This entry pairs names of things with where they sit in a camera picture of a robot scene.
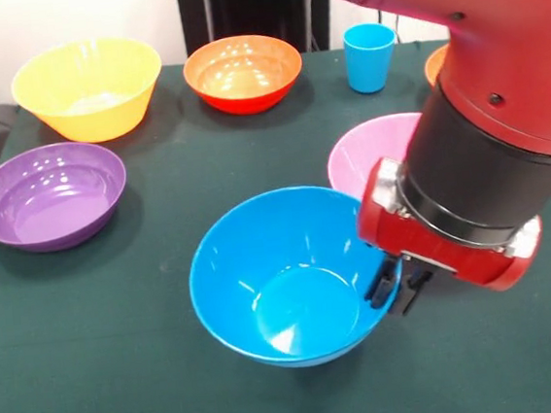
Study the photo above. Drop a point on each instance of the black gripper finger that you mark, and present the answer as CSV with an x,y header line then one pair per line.
x,y
383,284
413,291

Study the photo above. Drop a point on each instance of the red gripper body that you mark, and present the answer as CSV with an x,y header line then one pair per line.
x,y
420,241

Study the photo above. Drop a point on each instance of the deep blue bowl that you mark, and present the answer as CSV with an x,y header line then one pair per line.
x,y
288,288

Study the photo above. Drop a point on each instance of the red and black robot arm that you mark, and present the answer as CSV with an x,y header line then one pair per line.
x,y
489,98

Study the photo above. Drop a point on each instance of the large pink bowl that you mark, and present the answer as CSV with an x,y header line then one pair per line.
x,y
363,154

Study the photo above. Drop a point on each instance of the orange bowl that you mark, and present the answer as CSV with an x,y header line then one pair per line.
x,y
244,80
435,66

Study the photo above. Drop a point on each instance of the blue cup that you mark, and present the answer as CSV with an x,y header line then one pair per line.
x,y
369,61

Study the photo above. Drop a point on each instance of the dark green table cloth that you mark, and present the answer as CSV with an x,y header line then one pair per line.
x,y
126,377

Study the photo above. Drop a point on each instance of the large yellow bowl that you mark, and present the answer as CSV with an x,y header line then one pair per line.
x,y
101,118

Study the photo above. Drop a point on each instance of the purple bowl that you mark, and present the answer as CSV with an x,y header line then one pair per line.
x,y
46,209

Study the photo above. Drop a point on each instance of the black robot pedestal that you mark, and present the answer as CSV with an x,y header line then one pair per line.
x,y
257,13

